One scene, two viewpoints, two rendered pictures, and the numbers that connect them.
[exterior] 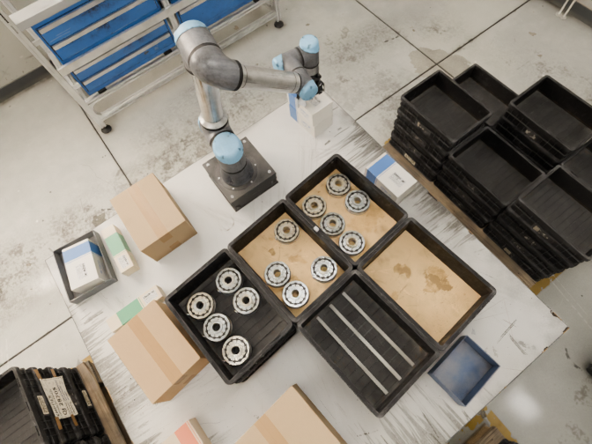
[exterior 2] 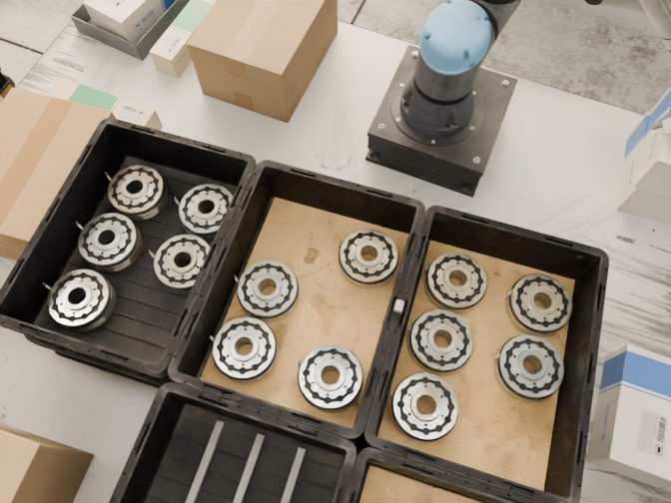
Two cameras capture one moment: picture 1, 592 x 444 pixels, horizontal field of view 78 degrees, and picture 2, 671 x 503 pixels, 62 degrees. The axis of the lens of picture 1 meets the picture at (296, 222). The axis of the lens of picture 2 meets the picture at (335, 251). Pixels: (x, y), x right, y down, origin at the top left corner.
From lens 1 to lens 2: 60 cm
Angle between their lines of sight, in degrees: 19
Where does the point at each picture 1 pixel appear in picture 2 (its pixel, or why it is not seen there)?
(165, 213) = (275, 38)
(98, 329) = (52, 82)
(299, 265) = (312, 322)
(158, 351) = (22, 171)
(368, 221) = (501, 418)
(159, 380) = not seen: outside the picture
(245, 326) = (138, 289)
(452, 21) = not seen: outside the picture
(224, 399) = (14, 336)
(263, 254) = (298, 243)
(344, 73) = not seen: outside the picture
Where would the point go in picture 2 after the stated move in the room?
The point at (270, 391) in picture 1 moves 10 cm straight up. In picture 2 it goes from (60, 413) to (32, 404)
